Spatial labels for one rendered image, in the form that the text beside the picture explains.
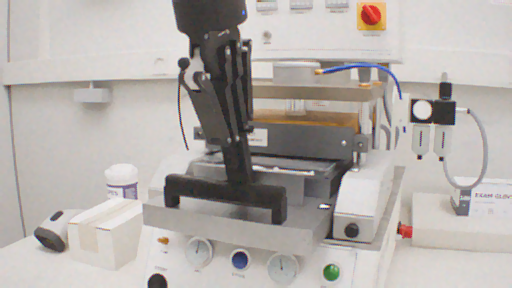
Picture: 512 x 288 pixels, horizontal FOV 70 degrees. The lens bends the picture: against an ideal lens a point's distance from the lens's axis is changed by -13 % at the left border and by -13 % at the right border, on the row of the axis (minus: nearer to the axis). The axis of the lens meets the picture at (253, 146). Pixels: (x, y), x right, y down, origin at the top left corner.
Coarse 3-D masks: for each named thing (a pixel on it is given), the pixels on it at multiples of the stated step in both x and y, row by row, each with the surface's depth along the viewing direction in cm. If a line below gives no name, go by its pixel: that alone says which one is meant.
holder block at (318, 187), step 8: (352, 160) 66; (336, 168) 59; (344, 168) 60; (304, 176) 54; (312, 176) 54; (328, 176) 54; (336, 176) 55; (304, 184) 54; (312, 184) 53; (320, 184) 53; (328, 184) 52; (336, 184) 56; (304, 192) 54; (312, 192) 54; (320, 192) 53; (328, 192) 53
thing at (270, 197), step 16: (176, 176) 48; (192, 176) 48; (176, 192) 48; (192, 192) 47; (208, 192) 47; (224, 192) 46; (240, 192) 45; (256, 192) 44; (272, 192) 43; (272, 208) 44
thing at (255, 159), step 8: (256, 160) 60; (264, 160) 60; (272, 160) 60; (280, 160) 60; (288, 160) 60; (296, 160) 60; (304, 160) 60; (312, 160) 59; (304, 168) 55; (312, 168) 55; (320, 168) 55; (328, 168) 55
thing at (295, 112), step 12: (288, 108) 68; (300, 108) 68; (252, 120) 64; (264, 120) 63; (276, 120) 62; (288, 120) 61; (300, 120) 61; (312, 120) 61; (324, 120) 61; (336, 120) 61; (348, 120) 62
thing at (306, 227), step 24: (216, 168) 54; (288, 192) 50; (336, 192) 56; (144, 216) 51; (168, 216) 49; (192, 216) 48; (216, 216) 47; (240, 216) 47; (264, 216) 47; (288, 216) 47; (312, 216) 46; (240, 240) 46; (264, 240) 45; (288, 240) 43; (312, 240) 42
